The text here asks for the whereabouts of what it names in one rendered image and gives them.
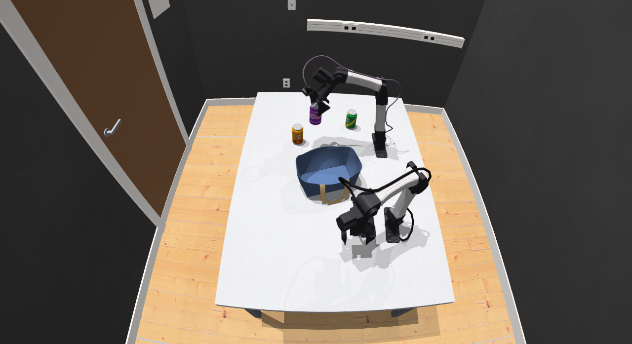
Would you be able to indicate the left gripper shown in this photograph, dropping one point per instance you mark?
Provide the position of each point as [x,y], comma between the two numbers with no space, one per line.
[362,230]

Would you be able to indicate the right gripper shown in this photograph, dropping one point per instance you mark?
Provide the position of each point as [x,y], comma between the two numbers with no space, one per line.
[323,92]

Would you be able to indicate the green and yellow drink can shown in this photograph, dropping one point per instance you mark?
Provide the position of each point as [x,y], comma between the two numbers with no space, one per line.
[351,119]

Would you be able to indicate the purple drink can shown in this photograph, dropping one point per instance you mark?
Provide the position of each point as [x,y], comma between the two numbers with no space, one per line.
[314,118]

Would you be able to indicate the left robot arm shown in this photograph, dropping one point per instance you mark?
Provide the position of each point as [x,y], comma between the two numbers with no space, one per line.
[367,204]

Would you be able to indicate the yellow and red drink can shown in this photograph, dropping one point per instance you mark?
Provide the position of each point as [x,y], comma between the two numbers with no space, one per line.
[297,134]

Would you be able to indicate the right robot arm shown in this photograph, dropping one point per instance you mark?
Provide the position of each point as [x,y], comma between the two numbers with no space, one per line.
[341,75]

